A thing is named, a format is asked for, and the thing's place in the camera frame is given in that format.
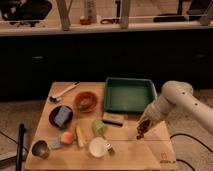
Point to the wooden table leg right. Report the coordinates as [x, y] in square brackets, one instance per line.
[125, 11]

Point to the green vegetable toy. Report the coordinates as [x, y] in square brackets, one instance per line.
[84, 104]

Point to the green plastic tray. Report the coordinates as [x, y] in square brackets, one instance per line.
[128, 95]

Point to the black office chair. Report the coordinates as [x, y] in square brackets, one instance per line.
[30, 12]

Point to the red object on floor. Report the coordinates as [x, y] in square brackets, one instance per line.
[84, 21]

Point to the wooden table leg left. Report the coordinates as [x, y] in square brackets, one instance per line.
[63, 13]

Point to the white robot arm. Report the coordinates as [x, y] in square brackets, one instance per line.
[175, 94]

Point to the orange bowl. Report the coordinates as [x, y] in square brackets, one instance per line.
[86, 95]

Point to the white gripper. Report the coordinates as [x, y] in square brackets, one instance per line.
[155, 112]

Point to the dark grape bunch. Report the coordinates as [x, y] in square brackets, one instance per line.
[142, 128]

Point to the wooden block eraser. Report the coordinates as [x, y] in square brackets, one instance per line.
[115, 119]

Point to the green cup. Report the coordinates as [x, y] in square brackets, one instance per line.
[99, 128]

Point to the wooden table leg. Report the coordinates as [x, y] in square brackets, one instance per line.
[125, 11]
[63, 13]

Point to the dark brown plate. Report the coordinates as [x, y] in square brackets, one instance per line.
[54, 112]

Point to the small metal cup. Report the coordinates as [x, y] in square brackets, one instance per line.
[41, 149]

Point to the blue sponge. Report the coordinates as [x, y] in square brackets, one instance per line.
[62, 116]

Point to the orange peach toy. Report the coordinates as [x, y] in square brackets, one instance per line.
[67, 138]

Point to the white cup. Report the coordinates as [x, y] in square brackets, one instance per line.
[98, 147]

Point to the black pole stand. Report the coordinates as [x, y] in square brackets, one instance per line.
[20, 147]

